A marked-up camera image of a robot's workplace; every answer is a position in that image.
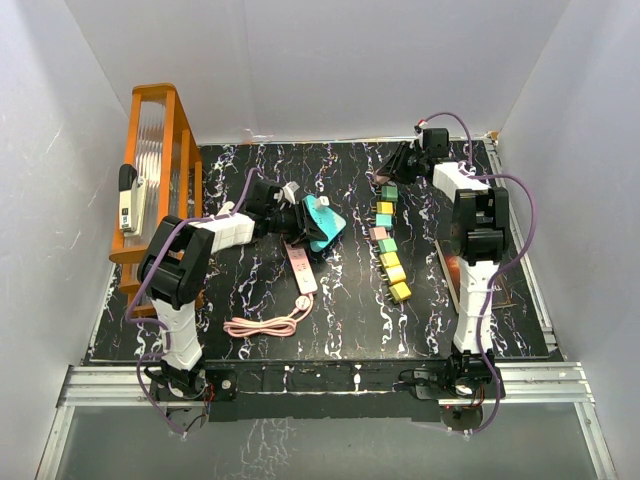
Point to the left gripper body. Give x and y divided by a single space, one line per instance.
286 223

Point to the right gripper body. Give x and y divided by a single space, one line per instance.
412 169

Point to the teal triangular power strip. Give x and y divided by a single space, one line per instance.
337 222

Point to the pink power strip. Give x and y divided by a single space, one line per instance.
302 270

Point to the yellow plug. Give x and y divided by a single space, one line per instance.
385 208

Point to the blue plug adapter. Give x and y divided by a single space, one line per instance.
384 221

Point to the green plug adapter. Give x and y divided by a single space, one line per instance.
387 245

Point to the yellow plug adapter one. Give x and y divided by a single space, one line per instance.
389 260

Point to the yellow plug adapter two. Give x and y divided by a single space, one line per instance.
395 274

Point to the yellow plug adapter three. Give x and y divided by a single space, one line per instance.
399 292

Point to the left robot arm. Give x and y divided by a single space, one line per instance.
176 263

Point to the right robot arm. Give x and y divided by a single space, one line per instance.
480 236

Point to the orange wooden rack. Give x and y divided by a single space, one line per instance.
161 146

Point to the white black stapler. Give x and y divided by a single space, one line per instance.
132 198

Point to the dark book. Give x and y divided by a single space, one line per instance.
450 266

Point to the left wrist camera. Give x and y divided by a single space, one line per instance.
289 191

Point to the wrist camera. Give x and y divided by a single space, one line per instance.
289 191
422 128

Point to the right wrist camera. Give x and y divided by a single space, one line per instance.
422 128

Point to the aluminium frame rail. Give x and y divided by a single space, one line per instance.
250 390

